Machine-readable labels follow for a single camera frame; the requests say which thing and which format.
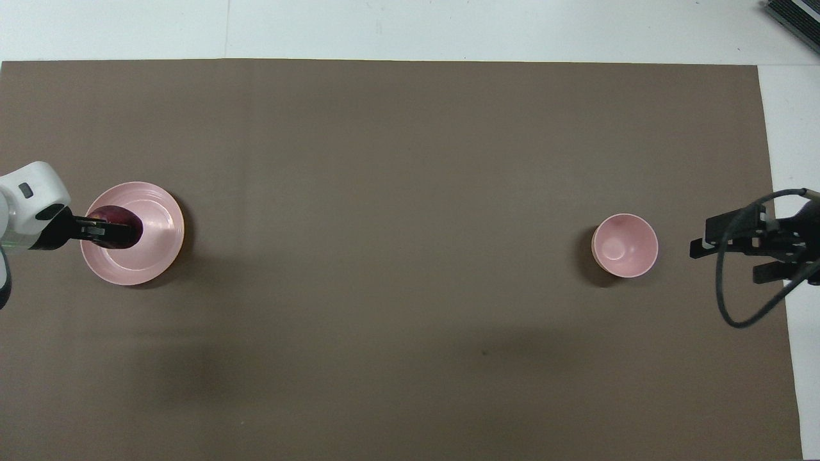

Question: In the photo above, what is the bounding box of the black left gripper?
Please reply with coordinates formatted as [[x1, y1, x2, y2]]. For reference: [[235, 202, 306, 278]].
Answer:
[[29, 205, 144, 252]]

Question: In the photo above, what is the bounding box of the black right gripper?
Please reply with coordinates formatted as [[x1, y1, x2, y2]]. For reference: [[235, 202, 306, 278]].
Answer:
[[689, 206, 820, 286]]

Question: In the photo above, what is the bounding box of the dark red apple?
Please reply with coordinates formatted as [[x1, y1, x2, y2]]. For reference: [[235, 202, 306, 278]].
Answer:
[[86, 205, 144, 250]]

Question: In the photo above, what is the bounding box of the pink plate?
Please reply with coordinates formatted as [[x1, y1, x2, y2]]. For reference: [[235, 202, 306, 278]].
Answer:
[[79, 181, 186, 287]]

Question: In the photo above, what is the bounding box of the pink bowl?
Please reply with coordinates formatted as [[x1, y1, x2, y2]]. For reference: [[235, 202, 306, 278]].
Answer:
[[591, 213, 660, 280]]

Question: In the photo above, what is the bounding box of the dark ribbed device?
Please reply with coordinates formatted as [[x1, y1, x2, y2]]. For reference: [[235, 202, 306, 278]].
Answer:
[[761, 0, 820, 56]]

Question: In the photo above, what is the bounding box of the brown paper table mat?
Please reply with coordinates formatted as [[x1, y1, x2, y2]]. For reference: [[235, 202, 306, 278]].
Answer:
[[0, 59, 805, 461]]

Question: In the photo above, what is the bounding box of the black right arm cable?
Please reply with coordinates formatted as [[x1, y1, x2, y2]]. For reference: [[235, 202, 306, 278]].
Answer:
[[716, 188, 820, 329]]

